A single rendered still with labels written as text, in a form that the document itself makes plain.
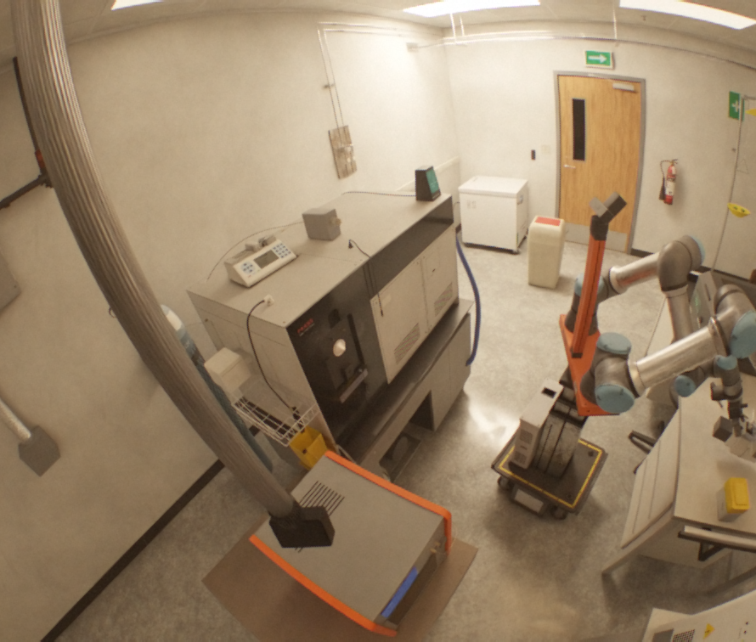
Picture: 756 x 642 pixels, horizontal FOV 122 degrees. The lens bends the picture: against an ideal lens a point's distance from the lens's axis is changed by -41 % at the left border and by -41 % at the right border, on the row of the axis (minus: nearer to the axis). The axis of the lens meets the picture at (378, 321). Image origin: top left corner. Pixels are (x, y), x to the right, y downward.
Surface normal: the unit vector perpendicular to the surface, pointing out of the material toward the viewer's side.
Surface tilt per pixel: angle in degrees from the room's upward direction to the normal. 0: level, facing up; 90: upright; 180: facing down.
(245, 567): 0
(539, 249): 93
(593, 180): 90
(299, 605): 0
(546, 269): 93
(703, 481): 0
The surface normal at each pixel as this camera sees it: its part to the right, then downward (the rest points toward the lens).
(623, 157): -0.55, 0.57
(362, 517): -0.17, -0.79
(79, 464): 0.81, 0.22
